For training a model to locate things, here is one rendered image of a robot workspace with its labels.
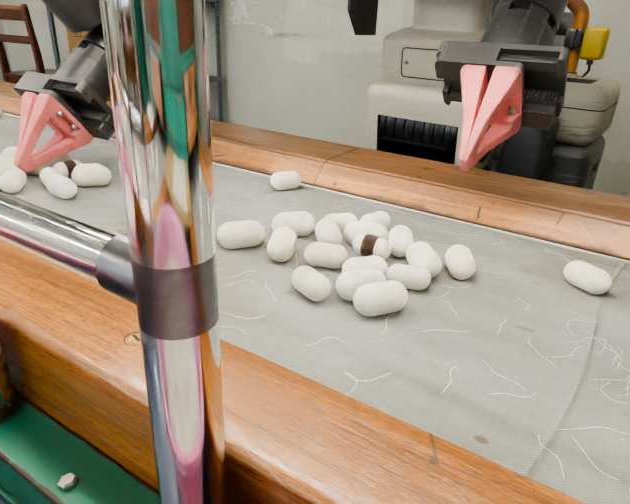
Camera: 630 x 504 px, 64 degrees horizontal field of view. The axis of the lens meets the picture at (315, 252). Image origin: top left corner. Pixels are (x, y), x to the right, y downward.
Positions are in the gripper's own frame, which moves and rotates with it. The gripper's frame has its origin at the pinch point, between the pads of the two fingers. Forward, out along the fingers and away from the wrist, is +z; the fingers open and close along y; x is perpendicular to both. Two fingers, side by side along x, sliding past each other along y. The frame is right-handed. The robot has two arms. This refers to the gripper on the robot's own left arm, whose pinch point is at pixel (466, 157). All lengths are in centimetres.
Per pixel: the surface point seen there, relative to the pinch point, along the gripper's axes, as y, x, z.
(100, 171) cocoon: -34.5, -2.0, 10.5
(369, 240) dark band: -4.4, -0.5, 9.4
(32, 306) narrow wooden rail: -13.9, -15.0, 24.8
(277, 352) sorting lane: -3.0, -8.3, 21.1
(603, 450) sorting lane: 13.3, -6.4, 19.1
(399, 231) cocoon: -3.0, 0.9, 7.4
